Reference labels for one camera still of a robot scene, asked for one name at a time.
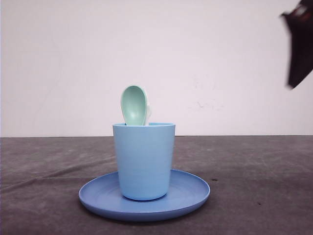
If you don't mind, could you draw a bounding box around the light blue plastic cup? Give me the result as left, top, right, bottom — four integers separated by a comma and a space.
112, 123, 176, 201

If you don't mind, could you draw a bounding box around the blue plastic plate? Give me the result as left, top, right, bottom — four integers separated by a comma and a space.
78, 169, 210, 222

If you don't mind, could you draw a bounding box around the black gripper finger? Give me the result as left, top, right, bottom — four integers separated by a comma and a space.
280, 0, 313, 89

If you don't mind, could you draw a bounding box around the white plastic fork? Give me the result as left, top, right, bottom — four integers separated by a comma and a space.
145, 104, 152, 126

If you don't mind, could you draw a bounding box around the mint green plastic spoon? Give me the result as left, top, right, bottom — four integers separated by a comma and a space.
121, 85, 148, 126

